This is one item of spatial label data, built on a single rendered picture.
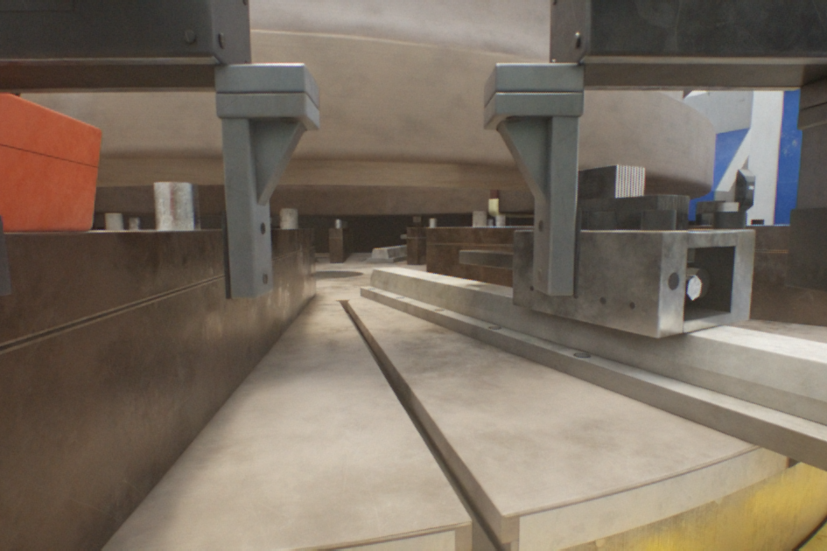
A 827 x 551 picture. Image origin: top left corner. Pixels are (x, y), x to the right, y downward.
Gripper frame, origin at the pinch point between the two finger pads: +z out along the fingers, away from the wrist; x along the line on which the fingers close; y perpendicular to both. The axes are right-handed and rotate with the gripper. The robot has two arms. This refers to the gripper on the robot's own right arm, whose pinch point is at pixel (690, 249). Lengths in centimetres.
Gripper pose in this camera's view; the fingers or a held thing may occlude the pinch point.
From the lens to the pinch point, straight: 25.3
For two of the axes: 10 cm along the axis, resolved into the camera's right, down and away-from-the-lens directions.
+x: 10.0, -0.1, 0.2
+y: 0.2, 1.1, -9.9
